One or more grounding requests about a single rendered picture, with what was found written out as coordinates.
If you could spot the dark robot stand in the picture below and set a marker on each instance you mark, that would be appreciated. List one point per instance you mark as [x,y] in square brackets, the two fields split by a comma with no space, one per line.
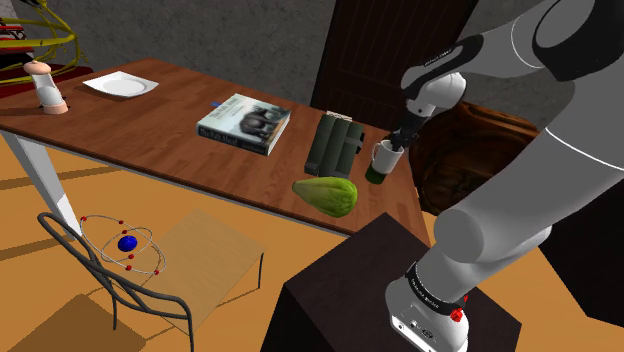
[341,297]

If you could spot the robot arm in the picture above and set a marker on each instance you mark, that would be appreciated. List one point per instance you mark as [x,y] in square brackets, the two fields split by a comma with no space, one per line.
[560,161]

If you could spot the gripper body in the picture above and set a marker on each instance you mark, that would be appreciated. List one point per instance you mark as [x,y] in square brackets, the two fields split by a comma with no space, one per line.
[405,128]

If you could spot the white square plate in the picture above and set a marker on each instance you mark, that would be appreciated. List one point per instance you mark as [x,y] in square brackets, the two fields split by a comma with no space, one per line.
[121,86]

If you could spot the dark green binders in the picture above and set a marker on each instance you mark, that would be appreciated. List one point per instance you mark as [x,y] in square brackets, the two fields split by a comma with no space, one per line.
[335,146]

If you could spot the white mug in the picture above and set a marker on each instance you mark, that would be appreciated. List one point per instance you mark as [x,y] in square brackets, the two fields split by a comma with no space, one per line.
[386,159]

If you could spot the wooden table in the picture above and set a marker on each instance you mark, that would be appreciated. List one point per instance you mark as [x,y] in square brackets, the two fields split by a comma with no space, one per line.
[146,141]

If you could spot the book with animal cover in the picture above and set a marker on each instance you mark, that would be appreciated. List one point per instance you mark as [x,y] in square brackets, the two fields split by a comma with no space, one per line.
[246,124]

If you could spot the atom model with blue ball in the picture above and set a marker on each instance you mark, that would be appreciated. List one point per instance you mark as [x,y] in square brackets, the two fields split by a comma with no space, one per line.
[128,243]

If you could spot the dark wooden door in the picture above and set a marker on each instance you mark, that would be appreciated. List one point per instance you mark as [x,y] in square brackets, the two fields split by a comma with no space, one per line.
[375,53]

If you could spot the green squash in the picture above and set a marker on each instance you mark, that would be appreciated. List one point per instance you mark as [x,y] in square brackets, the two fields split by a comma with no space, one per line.
[329,196]

